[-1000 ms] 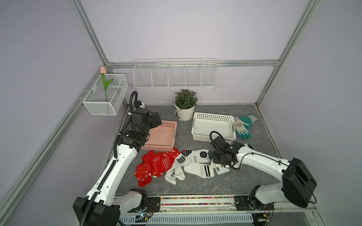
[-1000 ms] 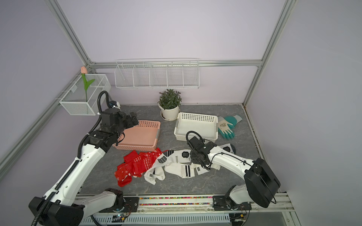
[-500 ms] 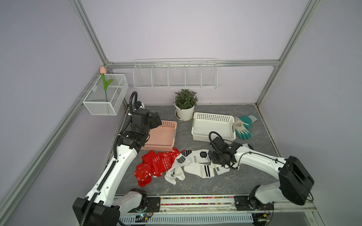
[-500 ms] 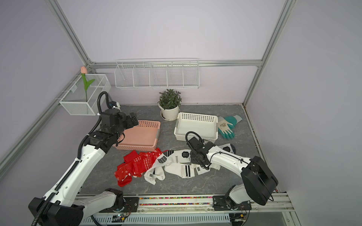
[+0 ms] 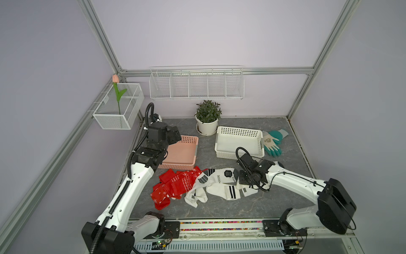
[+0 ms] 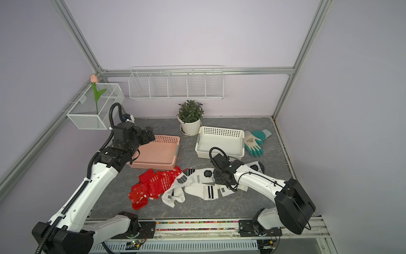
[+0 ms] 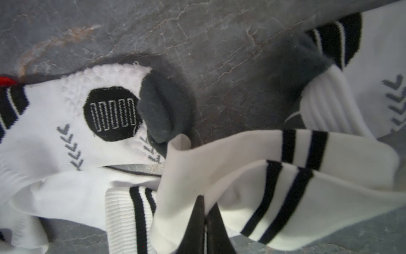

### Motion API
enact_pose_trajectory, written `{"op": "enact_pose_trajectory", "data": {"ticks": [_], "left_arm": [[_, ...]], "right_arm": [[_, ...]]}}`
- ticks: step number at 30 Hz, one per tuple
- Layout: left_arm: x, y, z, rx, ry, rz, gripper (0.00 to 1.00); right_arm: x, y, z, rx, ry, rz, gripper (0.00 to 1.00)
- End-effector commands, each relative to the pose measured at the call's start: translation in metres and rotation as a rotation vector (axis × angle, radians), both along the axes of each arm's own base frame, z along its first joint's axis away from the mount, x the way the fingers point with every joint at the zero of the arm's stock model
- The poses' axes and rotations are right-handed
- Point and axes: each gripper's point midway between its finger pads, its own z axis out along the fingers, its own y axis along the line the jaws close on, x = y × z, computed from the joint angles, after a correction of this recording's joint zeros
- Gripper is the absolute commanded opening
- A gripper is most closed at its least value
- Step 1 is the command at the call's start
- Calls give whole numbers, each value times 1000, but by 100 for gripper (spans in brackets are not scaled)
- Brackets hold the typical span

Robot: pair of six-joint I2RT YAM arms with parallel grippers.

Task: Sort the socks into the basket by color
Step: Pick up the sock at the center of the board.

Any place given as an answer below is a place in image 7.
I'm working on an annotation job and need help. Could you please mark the white sport sock grey toe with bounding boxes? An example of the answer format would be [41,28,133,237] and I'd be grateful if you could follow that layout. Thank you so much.
[1,63,193,203]

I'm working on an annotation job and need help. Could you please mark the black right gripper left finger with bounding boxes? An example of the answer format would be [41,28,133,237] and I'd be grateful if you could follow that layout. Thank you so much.
[176,195,206,254]

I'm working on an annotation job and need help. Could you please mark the white striped ankle sock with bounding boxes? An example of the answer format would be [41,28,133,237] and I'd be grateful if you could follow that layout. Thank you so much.
[1,167,160,254]

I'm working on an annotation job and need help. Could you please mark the white sport sock grey heel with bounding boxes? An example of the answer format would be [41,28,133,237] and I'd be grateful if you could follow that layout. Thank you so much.
[281,1,406,139]

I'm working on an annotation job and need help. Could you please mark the white sock two black stripes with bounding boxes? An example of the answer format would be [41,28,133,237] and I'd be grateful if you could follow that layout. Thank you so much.
[150,129,406,254]

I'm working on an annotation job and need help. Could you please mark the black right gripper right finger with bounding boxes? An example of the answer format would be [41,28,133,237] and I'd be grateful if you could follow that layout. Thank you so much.
[206,203,236,254]

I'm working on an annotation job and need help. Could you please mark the red patterned sock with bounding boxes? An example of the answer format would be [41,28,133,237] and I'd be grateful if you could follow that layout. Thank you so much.
[0,76,18,87]

